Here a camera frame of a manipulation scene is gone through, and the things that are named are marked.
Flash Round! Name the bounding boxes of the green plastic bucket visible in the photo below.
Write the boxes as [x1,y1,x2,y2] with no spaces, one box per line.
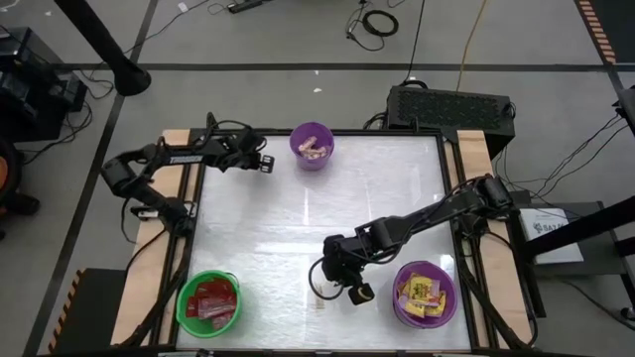
[175,270,244,341]

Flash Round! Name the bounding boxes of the black computer case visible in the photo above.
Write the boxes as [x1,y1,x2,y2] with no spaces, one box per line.
[385,84,517,161]

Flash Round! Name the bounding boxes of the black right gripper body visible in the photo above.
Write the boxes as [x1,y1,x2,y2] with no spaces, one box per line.
[320,232,379,290]

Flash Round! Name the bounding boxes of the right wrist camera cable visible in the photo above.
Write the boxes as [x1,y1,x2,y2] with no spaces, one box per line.
[308,256,348,301]

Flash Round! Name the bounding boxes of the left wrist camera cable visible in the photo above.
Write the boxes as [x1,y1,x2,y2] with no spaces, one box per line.
[211,118,252,136]

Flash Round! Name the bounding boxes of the black camera stand beam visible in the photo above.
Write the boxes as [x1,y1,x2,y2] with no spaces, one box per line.
[520,194,635,319]

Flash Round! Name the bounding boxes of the coiled black cable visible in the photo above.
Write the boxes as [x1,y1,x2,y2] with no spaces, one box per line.
[344,0,400,53]

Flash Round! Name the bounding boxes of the black mat orange stripes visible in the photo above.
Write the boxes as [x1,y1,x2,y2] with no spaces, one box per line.
[47,267,129,356]
[573,0,635,65]

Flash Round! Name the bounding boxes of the wooden side board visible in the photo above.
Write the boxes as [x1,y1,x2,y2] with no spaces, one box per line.
[454,129,536,349]
[109,128,205,347]

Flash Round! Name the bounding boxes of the black power strip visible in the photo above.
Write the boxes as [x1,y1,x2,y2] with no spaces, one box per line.
[225,0,264,15]

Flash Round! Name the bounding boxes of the black orange wheeled base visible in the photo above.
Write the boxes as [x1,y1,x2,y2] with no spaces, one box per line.
[0,136,43,243]

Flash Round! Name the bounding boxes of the black pole stand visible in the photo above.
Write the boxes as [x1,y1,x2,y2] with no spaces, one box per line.
[52,0,153,98]

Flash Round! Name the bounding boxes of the white printed paper sheet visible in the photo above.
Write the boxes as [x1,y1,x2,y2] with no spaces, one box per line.
[517,206,586,266]

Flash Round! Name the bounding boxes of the black equipment cart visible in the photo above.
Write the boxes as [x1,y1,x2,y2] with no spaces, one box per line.
[0,25,90,145]

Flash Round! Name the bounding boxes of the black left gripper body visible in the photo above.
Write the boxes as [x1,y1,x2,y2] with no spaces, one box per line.
[216,126,264,174]

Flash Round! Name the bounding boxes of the large purple plastic bucket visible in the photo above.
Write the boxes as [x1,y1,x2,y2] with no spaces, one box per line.
[392,260,459,330]

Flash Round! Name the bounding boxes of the thin black cable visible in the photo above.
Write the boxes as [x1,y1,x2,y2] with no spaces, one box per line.
[400,0,427,86]

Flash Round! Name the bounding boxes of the yellow cable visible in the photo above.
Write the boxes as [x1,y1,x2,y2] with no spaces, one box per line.
[454,0,490,93]

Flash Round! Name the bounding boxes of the small purple plastic bucket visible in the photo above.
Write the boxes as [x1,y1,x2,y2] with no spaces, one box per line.
[289,121,335,173]

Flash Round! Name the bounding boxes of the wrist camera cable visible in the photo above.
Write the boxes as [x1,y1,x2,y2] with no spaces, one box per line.
[308,256,348,301]
[211,118,252,136]

